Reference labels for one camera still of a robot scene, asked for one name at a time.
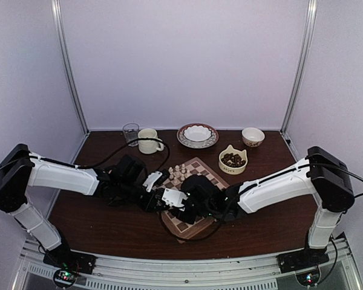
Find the white king chess piece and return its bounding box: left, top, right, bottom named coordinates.
left=168, top=167, right=174, bottom=180

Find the white queen chess piece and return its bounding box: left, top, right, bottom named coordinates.
left=175, top=165, right=181, bottom=178

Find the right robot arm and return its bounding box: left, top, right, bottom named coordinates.
left=162, top=146, right=355, bottom=267

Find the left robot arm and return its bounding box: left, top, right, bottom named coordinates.
left=0, top=144, right=169, bottom=268

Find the wooden chess board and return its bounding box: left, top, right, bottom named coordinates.
left=160, top=156, right=231, bottom=244

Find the dark chess pieces pile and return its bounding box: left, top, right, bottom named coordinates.
left=221, top=153, right=246, bottom=168

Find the cream ribbed mug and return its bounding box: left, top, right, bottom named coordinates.
left=138, top=128, right=164, bottom=155

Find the cream cat-ear bowl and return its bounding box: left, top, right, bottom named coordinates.
left=218, top=144, right=248, bottom=175

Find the clear drinking glass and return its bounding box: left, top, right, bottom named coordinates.
left=122, top=123, right=140, bottom=147

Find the patterned ceramic plate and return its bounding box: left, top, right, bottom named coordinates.
left=177, top=123, right=219, bottom=149

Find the white scalloped bowl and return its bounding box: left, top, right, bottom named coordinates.
left=183, top=125, right=211, bottom=142

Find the small white floral bowl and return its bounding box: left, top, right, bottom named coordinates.
left=241, top=127, right=265, bottom=147

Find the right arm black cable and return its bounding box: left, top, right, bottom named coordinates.
left=159, top=208, right=231, bottom=241

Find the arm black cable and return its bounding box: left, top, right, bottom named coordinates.
left=159, top=208, right=231, bottom=241
left=72, top=136, right=171, bottom=176

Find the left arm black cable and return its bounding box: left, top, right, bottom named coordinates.
left=72, top=136, right=171, bottom=176

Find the aluminium front rail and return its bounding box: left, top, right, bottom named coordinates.
left=9, top=238, right=363, bottom=289

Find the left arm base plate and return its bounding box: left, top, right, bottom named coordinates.
left=43, top=250, right=96, bottom=274

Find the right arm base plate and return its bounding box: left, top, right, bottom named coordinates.
left=277, top=249, right=329, bottom=273

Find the left aluminium frame post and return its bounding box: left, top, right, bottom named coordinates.
left=51, top=0, right=90, bottom=135

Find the aluminium frame post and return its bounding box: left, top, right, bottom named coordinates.
left=51, top=0, right=90, bottom=135
left=280, top=0, right=318, bottom=139

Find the right aluminium frame post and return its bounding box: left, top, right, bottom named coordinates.
left=280, top=0, right=318, bottom=139

